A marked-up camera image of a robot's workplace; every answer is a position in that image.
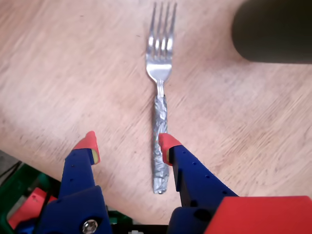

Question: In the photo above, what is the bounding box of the tall gray cup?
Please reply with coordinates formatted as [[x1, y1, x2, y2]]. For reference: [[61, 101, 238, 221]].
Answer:
[[231, 0, 312, 64]]

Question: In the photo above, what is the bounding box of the red camera mount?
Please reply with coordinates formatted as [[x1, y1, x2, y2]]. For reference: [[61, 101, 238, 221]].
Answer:
[[203, 195, 312, 234]]

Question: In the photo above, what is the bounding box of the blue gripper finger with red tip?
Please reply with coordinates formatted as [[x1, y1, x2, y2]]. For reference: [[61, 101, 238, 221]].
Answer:
[[36, 131, 113, 234], [158, 133, 239, 234]]

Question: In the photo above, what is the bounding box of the metal fork with foil handle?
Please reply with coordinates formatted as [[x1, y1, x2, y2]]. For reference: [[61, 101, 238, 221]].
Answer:
[[145, 1, 177, 195]]

